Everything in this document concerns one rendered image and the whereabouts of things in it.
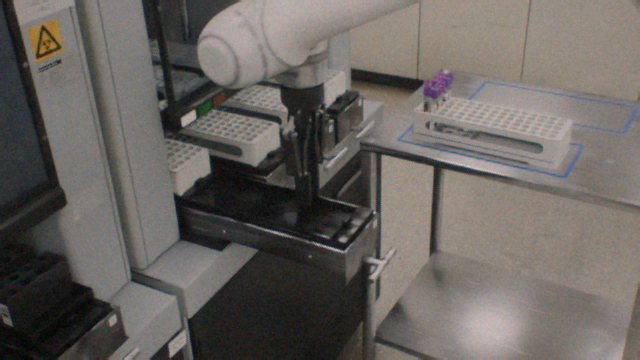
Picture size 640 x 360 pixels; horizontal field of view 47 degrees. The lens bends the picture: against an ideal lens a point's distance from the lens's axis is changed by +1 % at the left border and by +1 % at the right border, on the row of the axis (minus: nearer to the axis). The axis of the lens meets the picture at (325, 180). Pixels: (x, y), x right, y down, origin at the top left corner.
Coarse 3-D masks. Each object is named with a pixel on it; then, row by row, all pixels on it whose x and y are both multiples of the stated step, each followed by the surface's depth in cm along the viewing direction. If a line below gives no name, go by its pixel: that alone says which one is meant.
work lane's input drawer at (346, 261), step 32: (192, 192) 137; (224, 192) 139; (256, 192) 139; (288, 192) 137; (192, 224) 136; (224, 224) 132; (256, 224) 129; (288, 224) 129; (320, 224) 129; (352, 224) 126; (288, 256) 128; (320, 256) 124; (352, 256) 124; (384, 256) 129
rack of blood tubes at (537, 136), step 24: (432, 120) 148; (456, 120) 145; (480, 120) 145; (504, 120) 144; (528, 120) 144; (552, 120) 144; (456, 144) 148; (480, 144) 145; (504, 144) 148; (528, 144) 147; (552, 144) 137; (552, 168) 139
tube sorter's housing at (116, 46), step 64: (128, 0) 111; (128, 64) 114; (128, 128) 117; (128, 192) 121; (320, 192) 166; (128, 256) 129; (192, 256) 133; (256, 256) 146; (192, 320) 130; (256, 320) 152; (320, 320) 182
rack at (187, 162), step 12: (168, 144) 144; (180, 144) 143; (168, 156) 140; (180, 156) 140; (192, 156) 139; (204, 156) 140; (180, 168) 135; (192, 168) 138; (204, 168) 141; (180, 180) 135; (192, 180) 138; (180, 192) 136
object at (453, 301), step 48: (480, 96) 169; (528, 96) 169; (576, 96) 168; (384, 144) 150; (432, 144) 150; (576, 144) 148; (624, 144) 147; (576, 192) 133; (624, 192) 132; (432, 240) 209; (432, 288) 195; (480, 288) 194; (528, 288) 194; (384, 336) 179; (432, 336) 179; (480, 336) 178; (528, 336) 178; (576, 336) 178; (624, 336) 177
